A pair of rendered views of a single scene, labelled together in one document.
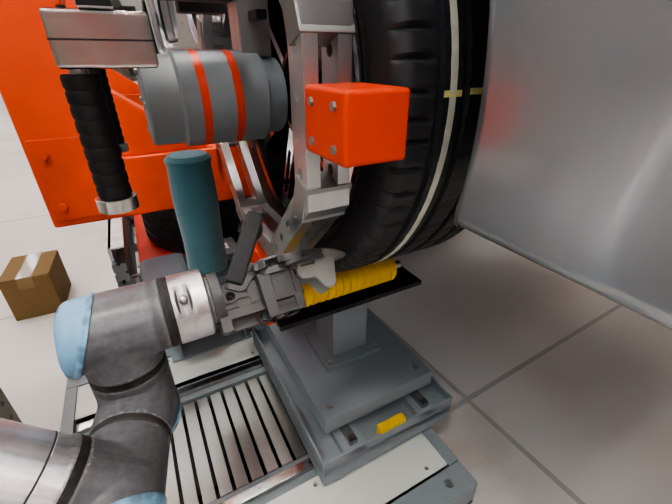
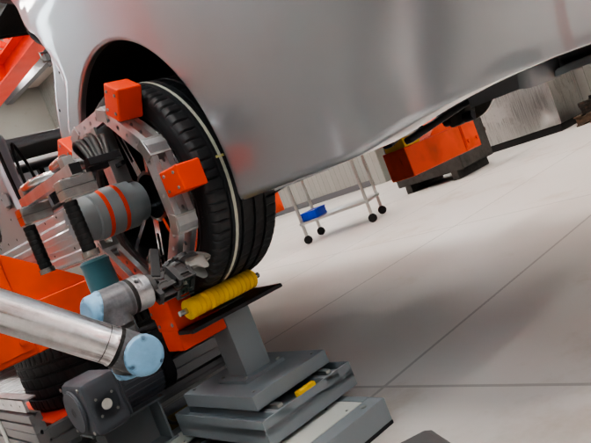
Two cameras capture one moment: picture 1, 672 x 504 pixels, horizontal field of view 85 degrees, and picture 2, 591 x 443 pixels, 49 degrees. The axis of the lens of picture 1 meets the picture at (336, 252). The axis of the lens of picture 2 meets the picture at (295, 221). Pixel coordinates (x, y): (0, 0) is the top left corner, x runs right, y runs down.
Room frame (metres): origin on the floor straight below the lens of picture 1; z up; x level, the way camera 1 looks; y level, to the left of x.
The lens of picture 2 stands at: (-1.27, 0.08, 0.75)
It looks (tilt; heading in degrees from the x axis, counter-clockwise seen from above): 4 degrees down; 349
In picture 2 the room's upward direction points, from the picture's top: 21 degrees counter-clockwise
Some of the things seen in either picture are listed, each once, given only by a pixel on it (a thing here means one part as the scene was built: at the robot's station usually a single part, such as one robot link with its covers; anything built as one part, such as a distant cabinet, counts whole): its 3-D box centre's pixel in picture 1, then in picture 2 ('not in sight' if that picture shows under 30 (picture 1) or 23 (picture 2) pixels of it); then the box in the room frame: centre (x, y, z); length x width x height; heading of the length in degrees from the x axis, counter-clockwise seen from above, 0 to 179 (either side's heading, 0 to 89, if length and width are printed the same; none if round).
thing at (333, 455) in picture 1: (340, 367); (262, 399); (0.76, -0.01, 0.13); 0.50 x 0.36 x 0.10; 28
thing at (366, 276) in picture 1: (340, 281); (221, 293); (0.62, -0.01, 0.51); 0.29 x 0.06 x 0.06; 118
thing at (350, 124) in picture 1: (353, 122); (183, 177); (0.40, -0.02, 0.85); 0.09 x 0.08 x 0.07; 28
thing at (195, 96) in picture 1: (213, 98); (107, 211); (0.64, 0.20, 0.85); 0.21 x 0.14 x 0.14; 118
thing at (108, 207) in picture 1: (100, 142); (80, 227); (0.41, 0.26, 0.83); 0.04 x 0.04 x 0.16
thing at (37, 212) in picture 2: not in sight; (34, 213); (0.73, 0.40, 0.93); 0.09 x 0.05 x 0.05; 118
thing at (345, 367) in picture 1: (340, 313); (240, 344); (0.76, -0.01, 0.32); 0.40 x 0.30 x 0.28; 28
